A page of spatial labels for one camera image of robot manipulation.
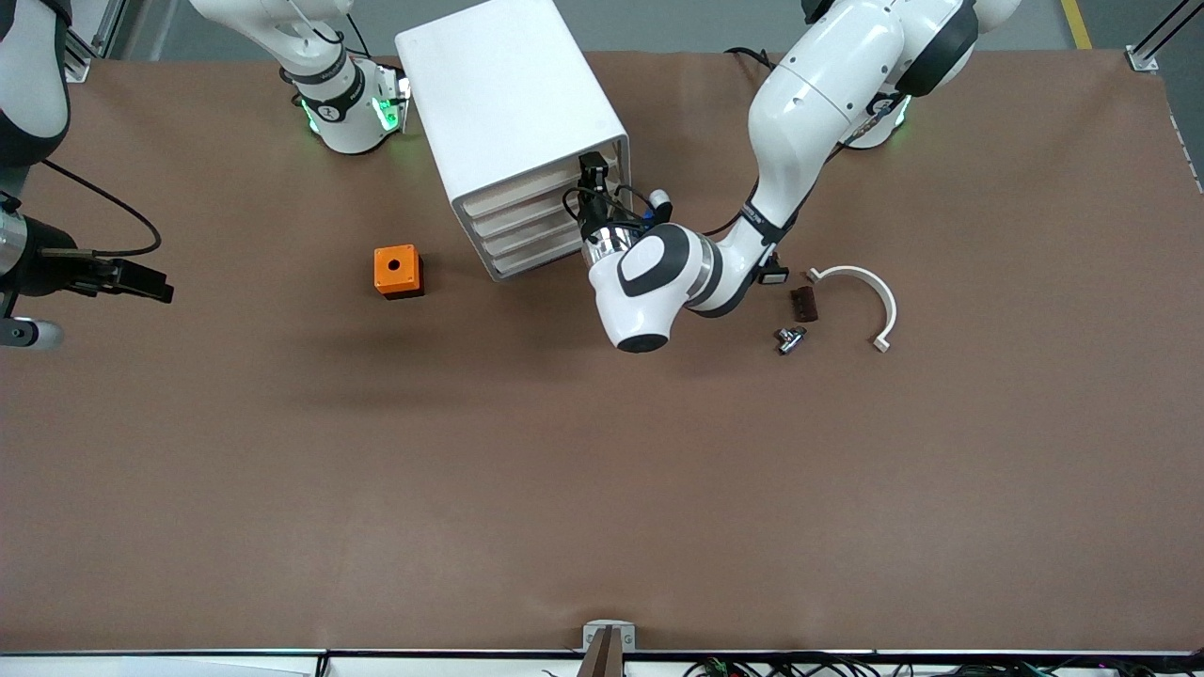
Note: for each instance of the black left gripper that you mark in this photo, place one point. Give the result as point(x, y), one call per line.
point(594, 224)

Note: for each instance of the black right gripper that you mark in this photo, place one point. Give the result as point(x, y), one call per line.
point(45, 267)

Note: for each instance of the white plastic tray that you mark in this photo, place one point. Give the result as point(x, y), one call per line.
point(536, 186)

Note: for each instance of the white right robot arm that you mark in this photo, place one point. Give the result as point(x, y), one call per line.
point(329, 94)

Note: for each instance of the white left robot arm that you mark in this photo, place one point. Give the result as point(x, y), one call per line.
point(818, 94)

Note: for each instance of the dark brown small part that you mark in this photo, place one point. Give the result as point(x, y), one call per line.
point(804, 305)

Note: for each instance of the small metal tee fitting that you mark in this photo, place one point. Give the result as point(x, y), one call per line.
point(791, 340)

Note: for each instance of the brown tapered bar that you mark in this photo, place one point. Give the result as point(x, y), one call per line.
point(602, 658)

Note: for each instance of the black switch with white face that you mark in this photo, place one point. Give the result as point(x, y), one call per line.
point(773, 275)

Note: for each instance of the orange button enclosure box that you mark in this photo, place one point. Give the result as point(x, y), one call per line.
point(395, 268)

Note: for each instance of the aluminium frame profile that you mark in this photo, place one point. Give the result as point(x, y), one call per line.
point(80, 66)
point(1143, 58)

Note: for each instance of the grey metal bracket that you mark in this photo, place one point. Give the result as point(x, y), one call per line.
point(593, 632)

